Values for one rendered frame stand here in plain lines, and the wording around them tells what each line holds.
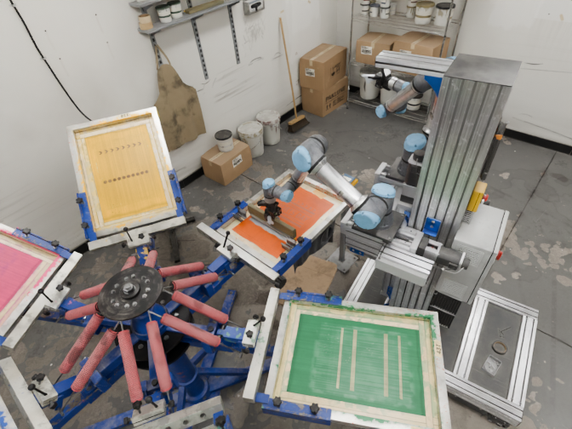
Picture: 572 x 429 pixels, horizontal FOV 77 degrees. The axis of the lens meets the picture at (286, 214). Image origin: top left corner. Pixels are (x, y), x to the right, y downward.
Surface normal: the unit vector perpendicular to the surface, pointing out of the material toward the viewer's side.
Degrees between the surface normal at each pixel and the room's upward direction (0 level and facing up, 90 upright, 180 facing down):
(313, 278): 2
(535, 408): 0
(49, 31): 90
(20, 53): 90
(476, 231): 0
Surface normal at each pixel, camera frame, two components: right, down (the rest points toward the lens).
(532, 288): -0.07, -0.71
